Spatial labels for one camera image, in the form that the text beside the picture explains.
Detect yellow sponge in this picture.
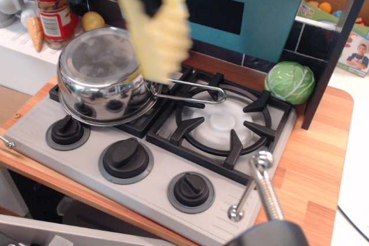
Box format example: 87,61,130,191
117,0,193,84

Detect stainless steel pot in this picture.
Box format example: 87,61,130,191
57,27,227,126

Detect yellow toy lemon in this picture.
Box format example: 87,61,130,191
82,12,106,31

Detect red lid spice jar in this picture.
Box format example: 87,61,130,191
35,0,74,50

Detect large teal plastic bin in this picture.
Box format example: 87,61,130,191
186,0,302,62

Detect left black burner grate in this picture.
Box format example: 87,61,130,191
49,65,193,138

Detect black burner grate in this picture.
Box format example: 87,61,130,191
49,65,193,138
146,68,297,185

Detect toy ice cream cone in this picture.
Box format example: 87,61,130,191
21,8,44,52

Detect grey toy faucet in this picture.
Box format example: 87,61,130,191
1,0,24,28

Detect right black burner grate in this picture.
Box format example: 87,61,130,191
146,68,297,185

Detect left black stove knob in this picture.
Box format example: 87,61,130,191
46,115,91,151

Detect black stove knob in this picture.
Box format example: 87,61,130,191
167,172,215,214
46,115,91,151
98,138,154,185

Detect green toy cabbage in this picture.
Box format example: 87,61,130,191
264,61,315,105

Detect middle black stove knob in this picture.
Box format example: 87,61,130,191
98,138,154,185

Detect orange toy fruit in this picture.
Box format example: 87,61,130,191
318,2,332,14

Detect grey toy stove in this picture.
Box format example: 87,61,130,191
5,66,297,245

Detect silver metal clamp screw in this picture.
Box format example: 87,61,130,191
228,151,285,222

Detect right black stove knob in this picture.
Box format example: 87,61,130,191
167,172,215,214

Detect small metal rod left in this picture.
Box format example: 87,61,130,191
0,136,16,149

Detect toy box with boy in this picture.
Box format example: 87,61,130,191
337,24,368,78

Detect grey panel bottom left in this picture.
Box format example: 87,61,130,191
1,215,171,245

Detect dark vertical post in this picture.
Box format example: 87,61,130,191
302,0,365,130

